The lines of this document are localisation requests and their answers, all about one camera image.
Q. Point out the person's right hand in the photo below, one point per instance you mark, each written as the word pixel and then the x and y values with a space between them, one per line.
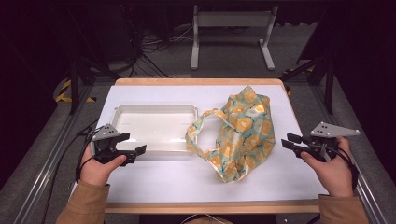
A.
pixel 333 174

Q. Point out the person's left hand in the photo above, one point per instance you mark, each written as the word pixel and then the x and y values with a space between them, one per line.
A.
pixel 96 172

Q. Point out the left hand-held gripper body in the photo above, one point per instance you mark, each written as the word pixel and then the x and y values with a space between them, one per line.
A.
pixel 104 132

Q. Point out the black tripod stand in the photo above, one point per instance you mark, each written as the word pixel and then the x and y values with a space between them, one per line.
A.
pixel 74 81
pixel 328 77

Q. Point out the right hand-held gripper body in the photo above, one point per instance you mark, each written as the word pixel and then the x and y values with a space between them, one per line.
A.
pixel 330 131

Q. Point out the white plastic tray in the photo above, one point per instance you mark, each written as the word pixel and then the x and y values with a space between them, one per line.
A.
pixel 155 127

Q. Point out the yellow and black hazard tape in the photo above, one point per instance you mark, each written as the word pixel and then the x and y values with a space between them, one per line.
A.
pixel 63 93

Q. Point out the white table mat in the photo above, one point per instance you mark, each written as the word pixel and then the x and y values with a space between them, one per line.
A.
pixel 174 180

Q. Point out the grey metal stand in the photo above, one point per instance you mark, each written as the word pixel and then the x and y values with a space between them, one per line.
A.
pixel 233 20

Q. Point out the floral green and yellow bag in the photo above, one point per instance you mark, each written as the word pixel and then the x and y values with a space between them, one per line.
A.
pixel 246 133

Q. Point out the aluminium rail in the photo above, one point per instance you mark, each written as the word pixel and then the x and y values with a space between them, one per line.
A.
pixel 53 155
pixel 367 193

